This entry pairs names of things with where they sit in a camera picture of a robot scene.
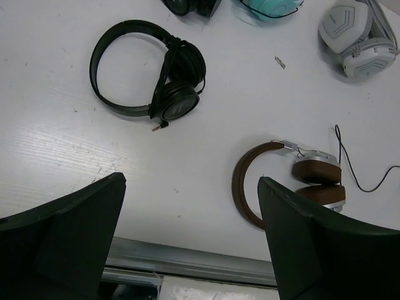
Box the black folded headphones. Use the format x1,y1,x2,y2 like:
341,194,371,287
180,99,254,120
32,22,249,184
162,0,221,18

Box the teal cat-ear headphones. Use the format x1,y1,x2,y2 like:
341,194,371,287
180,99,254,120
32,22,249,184
231,0,304,28

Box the black wrapped headphones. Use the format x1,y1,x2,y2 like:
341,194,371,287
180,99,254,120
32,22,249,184
89,20,206,131

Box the brown and silver headphones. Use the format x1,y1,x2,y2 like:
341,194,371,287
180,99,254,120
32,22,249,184
231,124,400,230

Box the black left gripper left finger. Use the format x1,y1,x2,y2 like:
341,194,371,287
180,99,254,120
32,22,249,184
1,172,126,299

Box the aluminium table edge rail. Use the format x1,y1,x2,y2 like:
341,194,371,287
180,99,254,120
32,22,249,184
106,237,277,287

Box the white grey gaming headphones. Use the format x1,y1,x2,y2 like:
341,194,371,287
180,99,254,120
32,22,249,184
319,0,399,79

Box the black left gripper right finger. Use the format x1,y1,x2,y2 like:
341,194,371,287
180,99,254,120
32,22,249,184
257,177,399,299

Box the small metal screw piece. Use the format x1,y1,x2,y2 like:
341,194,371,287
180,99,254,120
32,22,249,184
275,56,286,69

